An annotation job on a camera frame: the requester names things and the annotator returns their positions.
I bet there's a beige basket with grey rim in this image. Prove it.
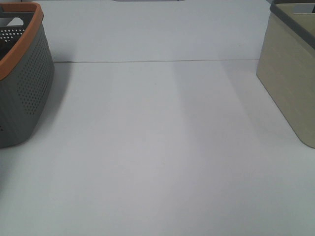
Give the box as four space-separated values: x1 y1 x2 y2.
256 0 315 148

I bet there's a grey basket with orange rim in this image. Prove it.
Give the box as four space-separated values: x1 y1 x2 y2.
0 2 55 148

